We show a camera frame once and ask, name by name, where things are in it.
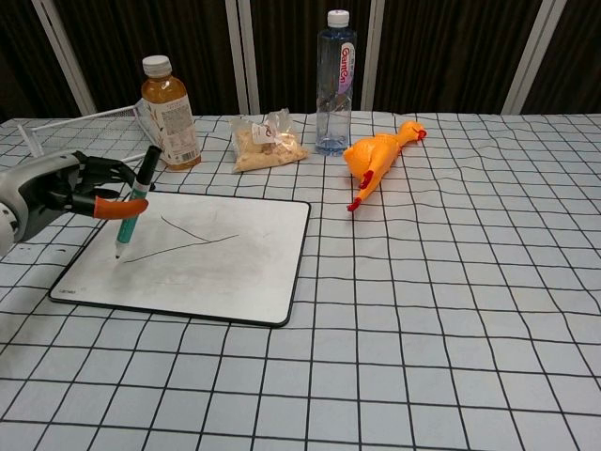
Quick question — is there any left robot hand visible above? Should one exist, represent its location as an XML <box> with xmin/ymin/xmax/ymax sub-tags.
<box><xmin>0</xmin><ymin>149</ymin><xmax>149</xmax><ymax>257</ymax></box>

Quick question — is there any teal black marker pen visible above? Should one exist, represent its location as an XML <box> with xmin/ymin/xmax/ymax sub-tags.
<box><xmin>114</xmin><ymin>145</ymin><xmax>162</xmax><ymax>260</ymax></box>

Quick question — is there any white dry-erase board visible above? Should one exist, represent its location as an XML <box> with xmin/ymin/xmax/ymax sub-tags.
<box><xmin>48</xmin><ymin>191</ymin><xmax>313</xmax><ymax>328</ymax></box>

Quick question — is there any amber tea bottle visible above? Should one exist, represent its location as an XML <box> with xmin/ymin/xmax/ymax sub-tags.
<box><xmin>141</xmin><ymin>54</ymin><xmax>202</xmax><ymax>172</ymax></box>

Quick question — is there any clear snack bag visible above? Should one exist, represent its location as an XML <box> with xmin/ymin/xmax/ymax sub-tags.
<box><xmin>228</xmin><ymin>108</ymin><xmax>312</xmax><ymax>174</ymax></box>

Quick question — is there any clear water bottle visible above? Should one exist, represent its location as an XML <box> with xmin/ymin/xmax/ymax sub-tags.
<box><xmin>315</xmin><ymin>9</ymin><xmax>359</xmax><ymax>157</ymax></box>

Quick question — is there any orange rubber chicken toy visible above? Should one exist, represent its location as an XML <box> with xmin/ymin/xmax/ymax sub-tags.
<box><xmin>342</xmin><ymin>119</ymin><xmax>429</xmax><ymax>212</ymax></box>

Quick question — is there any grid-patterned tablecloth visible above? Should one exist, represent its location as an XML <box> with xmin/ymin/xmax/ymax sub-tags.
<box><xmin>0</xmin><ymin>110</ymin><xmax>601</xmax><ymax>451</ymax></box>

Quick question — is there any white wire rack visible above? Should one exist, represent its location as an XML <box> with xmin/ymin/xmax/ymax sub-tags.
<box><xmin>17</xmin><ymin>103</ymin><xmax>156</xmax><ymax>165</ymax></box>

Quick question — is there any white folding screen frame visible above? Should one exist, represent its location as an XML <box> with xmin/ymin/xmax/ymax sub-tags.
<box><xmin>27</xmin><ymin>0</ymin><xmax>564</xmax><ymax>116</ymax></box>

